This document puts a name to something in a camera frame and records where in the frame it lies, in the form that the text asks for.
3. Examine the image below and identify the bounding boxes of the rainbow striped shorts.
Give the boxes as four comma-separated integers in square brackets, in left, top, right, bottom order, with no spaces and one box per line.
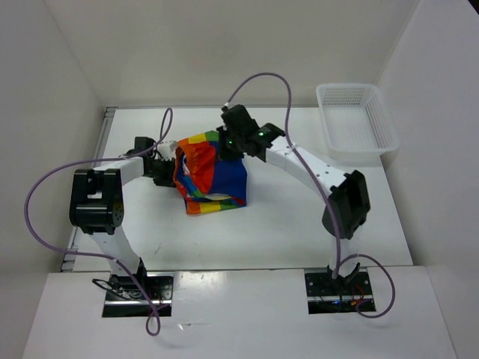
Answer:
[173,130,248,215]

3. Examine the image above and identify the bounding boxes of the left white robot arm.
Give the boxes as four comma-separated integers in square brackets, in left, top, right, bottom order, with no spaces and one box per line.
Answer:
[69,137,177,299]

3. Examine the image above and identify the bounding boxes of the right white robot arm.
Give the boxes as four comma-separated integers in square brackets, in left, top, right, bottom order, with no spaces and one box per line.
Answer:
[217,105,370,294]

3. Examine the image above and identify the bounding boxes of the white plastic basket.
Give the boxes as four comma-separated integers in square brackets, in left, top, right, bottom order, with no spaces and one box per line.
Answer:
[316,83,400,162]

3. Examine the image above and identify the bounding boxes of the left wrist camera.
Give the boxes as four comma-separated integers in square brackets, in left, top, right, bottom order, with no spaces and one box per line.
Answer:
[156,141,177,161]

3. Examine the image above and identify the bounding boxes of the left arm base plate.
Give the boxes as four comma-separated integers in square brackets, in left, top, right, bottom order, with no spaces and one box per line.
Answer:
[92,271,174,318]

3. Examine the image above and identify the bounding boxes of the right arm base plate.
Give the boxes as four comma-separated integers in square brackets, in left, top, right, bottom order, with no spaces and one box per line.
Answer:
[304,269,376,314]

